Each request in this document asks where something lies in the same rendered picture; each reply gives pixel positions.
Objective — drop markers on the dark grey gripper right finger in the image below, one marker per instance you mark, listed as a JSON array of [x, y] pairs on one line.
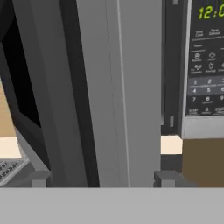
[[167, 178]]

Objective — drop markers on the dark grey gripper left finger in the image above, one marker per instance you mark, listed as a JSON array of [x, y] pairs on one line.
[[40, 178]]

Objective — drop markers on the dark grey microwave door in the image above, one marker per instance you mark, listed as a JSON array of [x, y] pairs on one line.
[[46, 87]]

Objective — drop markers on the grey microwave oven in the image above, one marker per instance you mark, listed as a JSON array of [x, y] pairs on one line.
[[204, 73]]

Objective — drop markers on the grey vented panel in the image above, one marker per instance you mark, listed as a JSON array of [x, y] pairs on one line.
[[11, 169]]

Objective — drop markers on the brown wooden cabinet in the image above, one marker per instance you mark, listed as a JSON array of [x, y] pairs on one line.
[[204, 163]]

